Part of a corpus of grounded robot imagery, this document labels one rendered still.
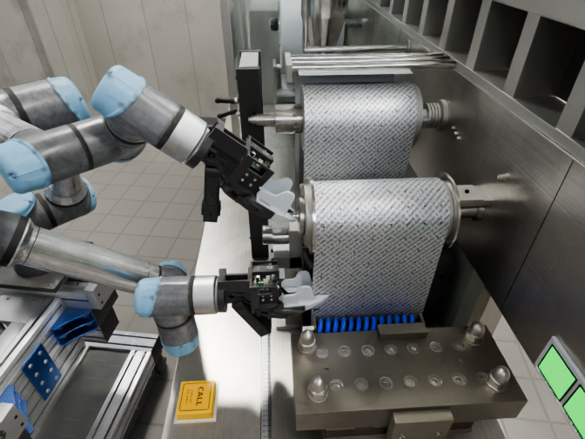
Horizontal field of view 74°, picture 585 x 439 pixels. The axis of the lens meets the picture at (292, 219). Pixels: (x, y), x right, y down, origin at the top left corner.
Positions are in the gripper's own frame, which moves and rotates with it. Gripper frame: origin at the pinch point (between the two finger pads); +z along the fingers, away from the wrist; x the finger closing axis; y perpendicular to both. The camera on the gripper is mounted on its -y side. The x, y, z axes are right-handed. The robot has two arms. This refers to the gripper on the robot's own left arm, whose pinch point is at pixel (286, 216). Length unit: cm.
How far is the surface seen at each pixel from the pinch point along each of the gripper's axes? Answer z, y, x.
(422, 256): 23.6, 10.6, -4.6
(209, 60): -7, -84, 339
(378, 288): 23.2, -0.3, -4.6
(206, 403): 8.6, -36.8, -15.8
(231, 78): -10, -15, 98
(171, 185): 16, -150, 218
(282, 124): -4.6, 5.8, 23.5
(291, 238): 5.5, -5.2, 2.7
